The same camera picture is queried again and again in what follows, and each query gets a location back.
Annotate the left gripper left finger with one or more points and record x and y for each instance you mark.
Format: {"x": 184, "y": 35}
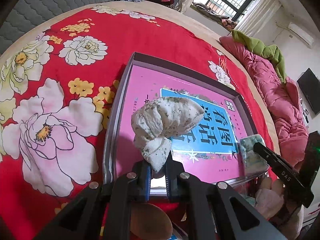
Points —
{"x": 140, "y": 182}

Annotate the clothes on window sill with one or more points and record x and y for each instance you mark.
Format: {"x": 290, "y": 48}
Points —
{"x": 222, "y": 20}

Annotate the grey cardboard box tray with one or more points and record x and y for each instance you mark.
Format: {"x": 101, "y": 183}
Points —
{"x": 209, "y": 151}

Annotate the white air conditioner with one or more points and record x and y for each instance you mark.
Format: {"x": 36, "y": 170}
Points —
{"x": 306, "y": 37}

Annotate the red floral blanket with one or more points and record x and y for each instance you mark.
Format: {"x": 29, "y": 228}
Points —
{"x": 56, "y": 96}

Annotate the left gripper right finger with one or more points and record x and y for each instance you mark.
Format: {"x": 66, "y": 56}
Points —
{"x": 175, "y": 187}

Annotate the pink quilted comforter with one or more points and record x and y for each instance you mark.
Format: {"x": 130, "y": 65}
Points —
{"x": 281, "y": 100}

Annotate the peach makeup sponge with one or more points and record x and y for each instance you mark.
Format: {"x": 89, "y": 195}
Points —
{"x": 150, "y": 222}

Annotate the white curtain right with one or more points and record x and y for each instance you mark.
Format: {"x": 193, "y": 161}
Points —
{"x": 257, "y": 16}

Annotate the green tissue pack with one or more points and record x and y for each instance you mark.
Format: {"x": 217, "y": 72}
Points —
{"x": 253, "y": 163}

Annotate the black wall television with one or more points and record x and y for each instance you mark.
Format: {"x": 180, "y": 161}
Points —
{"x": 309, "y": 85}

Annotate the green blanket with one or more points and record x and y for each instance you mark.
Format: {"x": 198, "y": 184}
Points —
{"x": 272, "y": 52}

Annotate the white floral scrunchie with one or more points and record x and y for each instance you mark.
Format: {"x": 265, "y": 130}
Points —
{"x": 160, "y": 119}

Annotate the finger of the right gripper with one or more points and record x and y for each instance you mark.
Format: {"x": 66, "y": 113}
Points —
{"x": 298, "y": 189}

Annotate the pink plush bunny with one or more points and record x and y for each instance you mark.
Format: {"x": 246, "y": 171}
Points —
{"x": 269, "y": 198}

